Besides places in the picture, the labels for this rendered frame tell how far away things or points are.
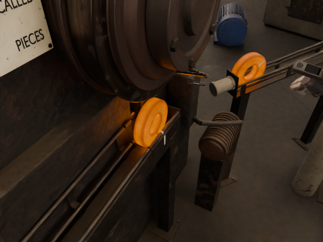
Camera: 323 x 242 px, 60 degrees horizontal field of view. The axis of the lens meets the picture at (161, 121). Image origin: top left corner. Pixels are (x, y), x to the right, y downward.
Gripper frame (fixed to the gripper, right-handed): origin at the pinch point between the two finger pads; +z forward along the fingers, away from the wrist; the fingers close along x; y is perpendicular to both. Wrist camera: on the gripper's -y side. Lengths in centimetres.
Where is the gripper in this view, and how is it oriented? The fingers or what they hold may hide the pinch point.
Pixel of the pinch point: (290, 86)
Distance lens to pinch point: 133.8
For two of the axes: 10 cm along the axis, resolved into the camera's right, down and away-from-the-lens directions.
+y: 8.1, 5.8, 1.0
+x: 5.4, -8.0, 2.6
